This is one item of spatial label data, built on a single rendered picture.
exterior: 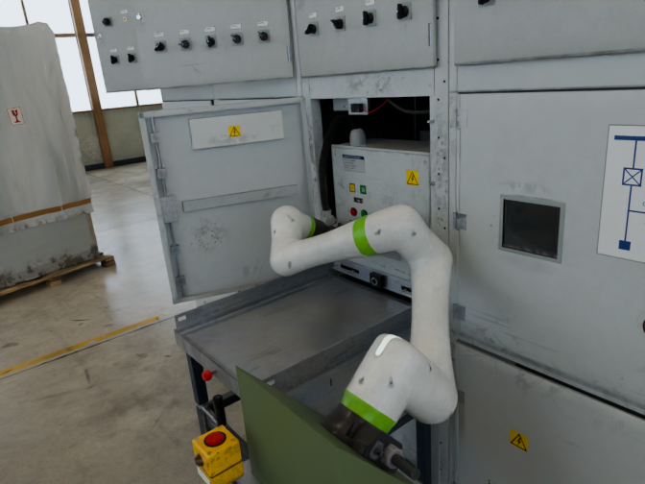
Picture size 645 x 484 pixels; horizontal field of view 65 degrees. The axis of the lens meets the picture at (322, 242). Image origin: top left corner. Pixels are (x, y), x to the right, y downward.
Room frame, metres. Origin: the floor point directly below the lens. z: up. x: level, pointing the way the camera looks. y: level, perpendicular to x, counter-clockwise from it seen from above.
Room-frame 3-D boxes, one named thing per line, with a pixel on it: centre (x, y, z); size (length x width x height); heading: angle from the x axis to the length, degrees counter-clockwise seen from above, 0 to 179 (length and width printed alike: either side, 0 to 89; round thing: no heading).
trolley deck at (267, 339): (1.58, 0.09, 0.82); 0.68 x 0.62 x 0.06; 128
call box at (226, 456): (0.95, 0.28, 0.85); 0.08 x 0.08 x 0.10; 38
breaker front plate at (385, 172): (1.81, -0.21, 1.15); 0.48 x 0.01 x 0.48; 38
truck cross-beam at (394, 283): (1.82, -0.22, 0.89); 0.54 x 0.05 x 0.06; 38
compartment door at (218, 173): (1.98, 0.32, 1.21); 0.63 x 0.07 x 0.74; 108
